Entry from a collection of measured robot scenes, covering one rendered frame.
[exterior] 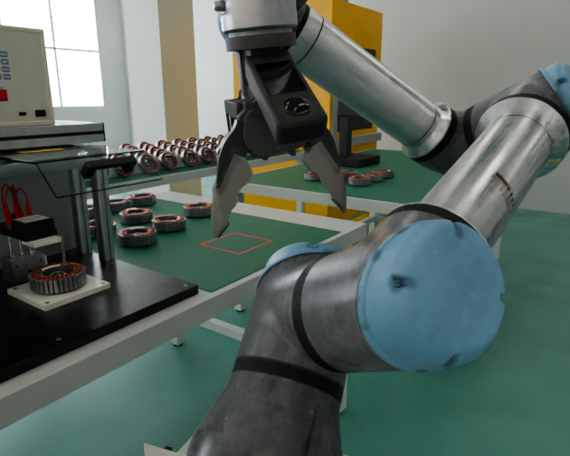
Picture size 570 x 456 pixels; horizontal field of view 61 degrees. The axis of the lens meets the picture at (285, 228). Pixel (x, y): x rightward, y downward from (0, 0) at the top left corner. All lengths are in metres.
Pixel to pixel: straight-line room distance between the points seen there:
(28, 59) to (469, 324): 1.06
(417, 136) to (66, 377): 0.68
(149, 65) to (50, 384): 4.37
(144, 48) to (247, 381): 4.76
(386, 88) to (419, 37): 5.30
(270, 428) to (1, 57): 0.97
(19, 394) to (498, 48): 5.40
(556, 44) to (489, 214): 5.18
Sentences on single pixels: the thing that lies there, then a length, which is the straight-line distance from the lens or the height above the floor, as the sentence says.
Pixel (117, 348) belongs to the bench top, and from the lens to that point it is 0.95.
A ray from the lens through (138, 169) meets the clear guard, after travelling 1.06.
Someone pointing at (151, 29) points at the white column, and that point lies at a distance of 5.04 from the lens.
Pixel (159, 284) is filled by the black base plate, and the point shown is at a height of 0.77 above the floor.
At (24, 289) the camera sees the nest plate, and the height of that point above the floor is 0.78.
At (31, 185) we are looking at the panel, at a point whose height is 0.96.
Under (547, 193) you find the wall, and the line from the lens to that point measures 5.71.
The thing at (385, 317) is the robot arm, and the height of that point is 1.02.
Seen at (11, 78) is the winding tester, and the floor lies 1.21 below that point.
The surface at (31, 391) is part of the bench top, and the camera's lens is 0.88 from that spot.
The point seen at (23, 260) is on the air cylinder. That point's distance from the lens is 1.24.
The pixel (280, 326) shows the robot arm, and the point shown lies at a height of 0.97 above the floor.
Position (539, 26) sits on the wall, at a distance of 5.70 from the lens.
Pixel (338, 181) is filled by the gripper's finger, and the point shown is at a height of 1.09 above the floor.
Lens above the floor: 1.18
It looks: 16 degrees down
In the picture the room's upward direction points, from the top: straight up
